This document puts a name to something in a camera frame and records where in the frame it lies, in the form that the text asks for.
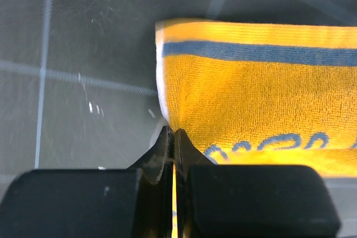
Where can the yellow purple patterned towel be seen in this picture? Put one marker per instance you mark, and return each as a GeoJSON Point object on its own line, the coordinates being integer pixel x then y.
{"type": "Point", "coordinates": [260, 93]}

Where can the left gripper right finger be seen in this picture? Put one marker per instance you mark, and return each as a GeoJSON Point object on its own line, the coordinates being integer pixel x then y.
{"type": "Point", "coordinates": [249, 200]}

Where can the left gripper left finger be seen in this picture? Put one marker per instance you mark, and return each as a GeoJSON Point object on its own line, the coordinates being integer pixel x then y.
{"type": "Point", "coordinates": [131, 202]}

